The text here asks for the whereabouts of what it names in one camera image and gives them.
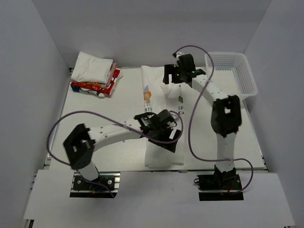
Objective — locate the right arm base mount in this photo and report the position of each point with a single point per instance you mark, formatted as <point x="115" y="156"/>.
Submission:
<point x="219" y="186"/>

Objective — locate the white plastic basket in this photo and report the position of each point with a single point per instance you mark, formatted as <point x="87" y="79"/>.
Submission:
<point x="232" y="73"/>

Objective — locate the white t shirt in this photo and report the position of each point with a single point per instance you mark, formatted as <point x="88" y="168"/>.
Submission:
<point x="89" y="68"/>
<point x="162" y="101"/>

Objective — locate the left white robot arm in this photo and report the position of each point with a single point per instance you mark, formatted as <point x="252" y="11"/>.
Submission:
<point x="82" y="142"/>

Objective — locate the red printed t shirt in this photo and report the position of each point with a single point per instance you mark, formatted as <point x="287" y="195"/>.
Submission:
<point x="98" y="89"/>

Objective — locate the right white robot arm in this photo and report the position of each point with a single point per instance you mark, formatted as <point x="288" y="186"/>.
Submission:
<point x="226" y="112"/>

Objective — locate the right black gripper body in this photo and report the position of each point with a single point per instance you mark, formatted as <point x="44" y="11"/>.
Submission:
<point x="169" y="74"/>

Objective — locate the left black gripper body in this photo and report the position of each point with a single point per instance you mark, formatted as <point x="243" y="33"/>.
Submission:
<point x="165" y="139"/>

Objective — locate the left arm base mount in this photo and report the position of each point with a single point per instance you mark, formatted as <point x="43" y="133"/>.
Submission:
<point x="105" y="187"/>

